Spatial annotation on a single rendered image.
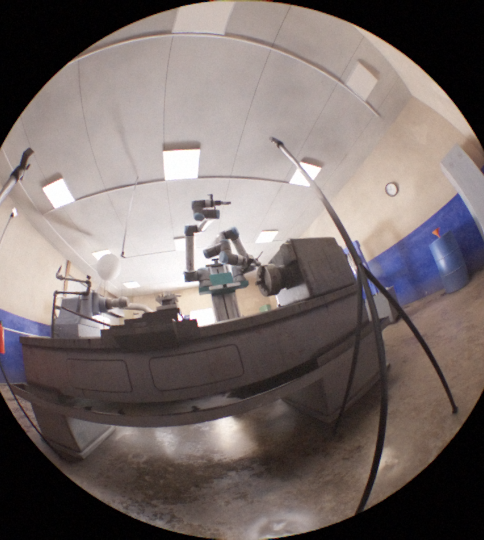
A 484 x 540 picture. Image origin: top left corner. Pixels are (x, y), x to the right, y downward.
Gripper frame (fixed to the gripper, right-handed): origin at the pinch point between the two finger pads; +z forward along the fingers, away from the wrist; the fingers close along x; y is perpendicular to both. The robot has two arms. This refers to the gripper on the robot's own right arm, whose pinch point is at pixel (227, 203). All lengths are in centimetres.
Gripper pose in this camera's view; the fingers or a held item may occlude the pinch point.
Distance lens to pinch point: 159.1
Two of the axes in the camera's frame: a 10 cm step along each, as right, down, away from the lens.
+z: 9.4, -1.3, 3.1
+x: 3.4, 2.9, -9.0
